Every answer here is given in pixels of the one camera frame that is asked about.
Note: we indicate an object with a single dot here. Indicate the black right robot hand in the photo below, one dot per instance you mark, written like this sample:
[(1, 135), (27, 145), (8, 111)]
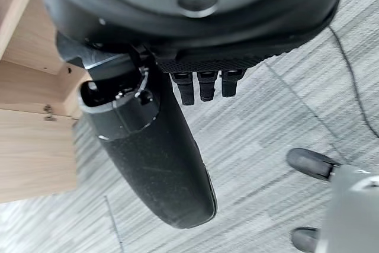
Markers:
[(154, 158)]

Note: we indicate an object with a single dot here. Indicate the light wooden office cabinet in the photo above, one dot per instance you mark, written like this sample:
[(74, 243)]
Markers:
[(32, 134)]

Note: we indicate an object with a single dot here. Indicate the dark robot foot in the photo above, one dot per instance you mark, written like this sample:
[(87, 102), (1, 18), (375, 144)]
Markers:
[(305, 239), (311, 162)]

